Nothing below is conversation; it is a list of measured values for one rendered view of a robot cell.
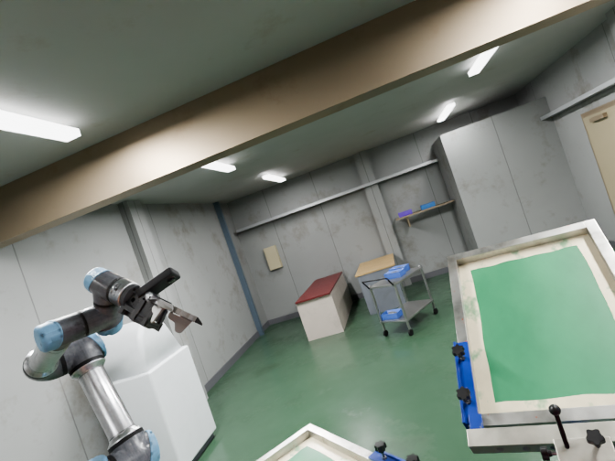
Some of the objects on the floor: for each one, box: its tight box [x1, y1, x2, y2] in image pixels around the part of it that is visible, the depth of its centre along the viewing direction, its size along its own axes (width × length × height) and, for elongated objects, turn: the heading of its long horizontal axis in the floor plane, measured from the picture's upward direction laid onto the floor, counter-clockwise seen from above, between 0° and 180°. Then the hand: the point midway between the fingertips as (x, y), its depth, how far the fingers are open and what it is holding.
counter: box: [295, 272, 352, 341], centre depth 773 cm, size 66×204×73 cm, turn 77°
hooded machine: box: [100, 321, 216, 461], centre depth 417 cm, size 79×70×156 cm
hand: (190, 316), depth 100 cm, fingers open, 14 cm apart
